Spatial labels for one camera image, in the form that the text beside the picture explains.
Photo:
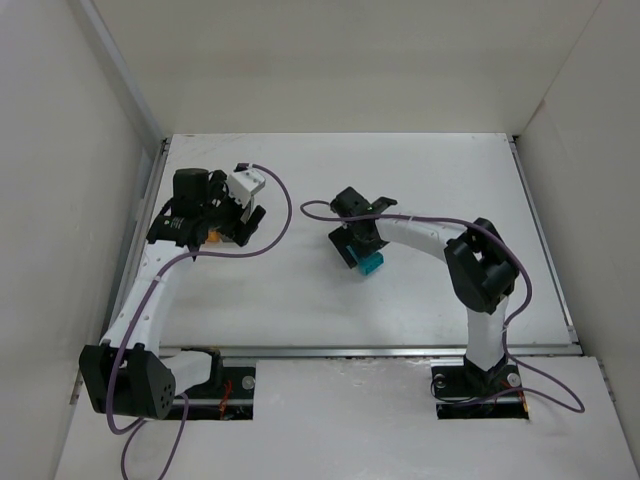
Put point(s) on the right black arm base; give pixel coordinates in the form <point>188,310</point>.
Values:
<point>461,393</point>

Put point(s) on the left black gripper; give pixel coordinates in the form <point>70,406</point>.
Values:
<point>240,226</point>

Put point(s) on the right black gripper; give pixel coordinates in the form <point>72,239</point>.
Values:
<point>341,245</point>

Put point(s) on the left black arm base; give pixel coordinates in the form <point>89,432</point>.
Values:
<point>228,394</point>

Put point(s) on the teal lego piece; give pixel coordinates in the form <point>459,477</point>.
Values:
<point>366,265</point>

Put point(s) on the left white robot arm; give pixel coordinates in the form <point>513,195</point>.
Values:
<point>124,373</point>

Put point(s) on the orange transparent container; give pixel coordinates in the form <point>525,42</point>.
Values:
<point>213,237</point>

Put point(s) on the aluminium frame rail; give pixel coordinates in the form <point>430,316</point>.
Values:
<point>289,293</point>

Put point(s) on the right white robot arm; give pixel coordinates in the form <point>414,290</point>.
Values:
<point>482,275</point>

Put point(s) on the grey transparent container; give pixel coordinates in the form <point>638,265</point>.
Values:
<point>239,240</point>

